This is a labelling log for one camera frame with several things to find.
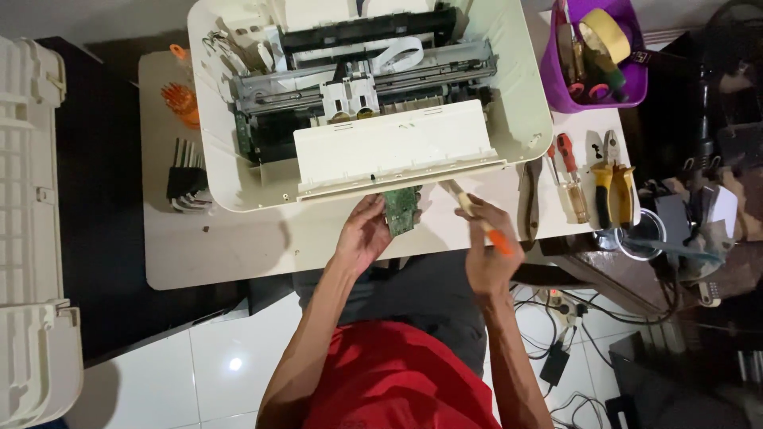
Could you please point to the orange screwdriver bit holder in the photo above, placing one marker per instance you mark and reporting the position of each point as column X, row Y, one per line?
column 182, row 102

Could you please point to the person's left hand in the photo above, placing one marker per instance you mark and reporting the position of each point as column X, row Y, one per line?
column 362, row 232

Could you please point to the opened white printer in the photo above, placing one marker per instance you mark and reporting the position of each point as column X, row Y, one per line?
column 369, row 98

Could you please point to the person's right hand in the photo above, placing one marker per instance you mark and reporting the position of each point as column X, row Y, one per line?
column 490, row 262

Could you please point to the clear glass bowl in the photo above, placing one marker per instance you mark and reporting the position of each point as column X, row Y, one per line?
column 641, row 235

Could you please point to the green circuit board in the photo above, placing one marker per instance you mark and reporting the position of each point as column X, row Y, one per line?
column 401, row 210

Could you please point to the black power adapter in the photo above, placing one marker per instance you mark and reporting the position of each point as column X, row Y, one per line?
column 554, row 363

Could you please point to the roll of masking tape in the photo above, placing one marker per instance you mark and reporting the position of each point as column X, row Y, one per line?
column 607, row 33

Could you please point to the person's right fingers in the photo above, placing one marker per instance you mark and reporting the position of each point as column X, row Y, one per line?
column 480, row 217

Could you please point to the orange capped bottle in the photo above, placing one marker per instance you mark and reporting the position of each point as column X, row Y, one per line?
column 180, row 55

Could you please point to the white power strip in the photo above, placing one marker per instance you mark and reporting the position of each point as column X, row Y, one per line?
column 560, row 304

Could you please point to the purple plastic basket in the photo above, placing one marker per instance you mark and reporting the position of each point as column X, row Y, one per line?
column 599, row 89

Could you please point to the cluttered dark side table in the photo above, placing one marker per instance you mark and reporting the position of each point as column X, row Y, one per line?
column 685, row 179

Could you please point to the person's grey trousers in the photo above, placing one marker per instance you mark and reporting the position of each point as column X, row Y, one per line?
column 417, row 292

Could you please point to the person's red shirt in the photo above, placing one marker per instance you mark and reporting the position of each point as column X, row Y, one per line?
column 396, row 378

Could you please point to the set of hex keys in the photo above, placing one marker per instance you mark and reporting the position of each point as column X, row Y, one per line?
column 188, row 177

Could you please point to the white printer cover panel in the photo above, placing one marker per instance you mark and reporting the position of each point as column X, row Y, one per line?
column 33, row 232

